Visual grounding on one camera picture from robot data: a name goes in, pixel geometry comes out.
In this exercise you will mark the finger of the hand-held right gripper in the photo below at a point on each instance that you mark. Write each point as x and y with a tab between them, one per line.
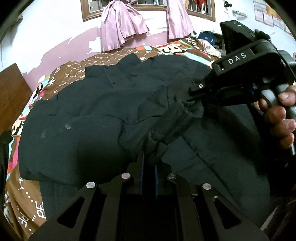
198	101
200	89

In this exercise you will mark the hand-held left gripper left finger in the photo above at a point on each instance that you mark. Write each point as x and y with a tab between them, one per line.
142	176

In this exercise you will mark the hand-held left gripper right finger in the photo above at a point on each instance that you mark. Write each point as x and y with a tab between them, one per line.
156	180

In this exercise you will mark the large black shirt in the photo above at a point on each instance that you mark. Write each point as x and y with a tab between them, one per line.
92	120

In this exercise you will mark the person's right hand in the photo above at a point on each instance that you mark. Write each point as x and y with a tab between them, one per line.
277	120

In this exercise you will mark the patterned cloth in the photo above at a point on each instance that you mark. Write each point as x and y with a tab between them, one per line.
211	49

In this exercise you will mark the blue cap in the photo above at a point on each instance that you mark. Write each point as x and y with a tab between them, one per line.
207	37

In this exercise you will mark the plain purple curtain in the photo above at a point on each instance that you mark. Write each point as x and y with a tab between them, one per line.
179	20

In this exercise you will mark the knotted purple curtain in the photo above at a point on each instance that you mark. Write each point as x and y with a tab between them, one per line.
120	25

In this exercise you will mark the printed blanket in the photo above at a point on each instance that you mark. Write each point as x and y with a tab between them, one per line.
69	69

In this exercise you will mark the dark cloth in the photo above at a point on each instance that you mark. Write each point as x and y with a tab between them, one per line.
4	157

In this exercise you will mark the wooden headboard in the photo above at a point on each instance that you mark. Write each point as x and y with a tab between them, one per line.
11	92

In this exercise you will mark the wall calendars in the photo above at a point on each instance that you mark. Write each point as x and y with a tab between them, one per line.
268	16

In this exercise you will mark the wooden window frame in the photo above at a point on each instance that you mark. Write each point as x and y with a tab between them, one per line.
86	11

